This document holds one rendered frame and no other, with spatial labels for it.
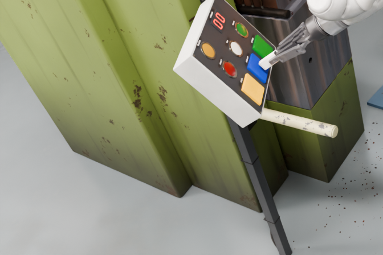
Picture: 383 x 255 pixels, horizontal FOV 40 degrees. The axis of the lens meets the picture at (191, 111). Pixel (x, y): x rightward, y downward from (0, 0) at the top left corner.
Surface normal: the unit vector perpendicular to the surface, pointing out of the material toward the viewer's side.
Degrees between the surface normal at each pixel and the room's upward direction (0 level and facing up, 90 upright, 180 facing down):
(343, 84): 90
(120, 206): 0
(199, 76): 90
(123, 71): 90
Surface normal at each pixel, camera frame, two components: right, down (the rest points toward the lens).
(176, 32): -0.60, 0.65
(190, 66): -0.24, 0.67
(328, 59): 0.73, 0.21
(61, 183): -0.32, -0.73
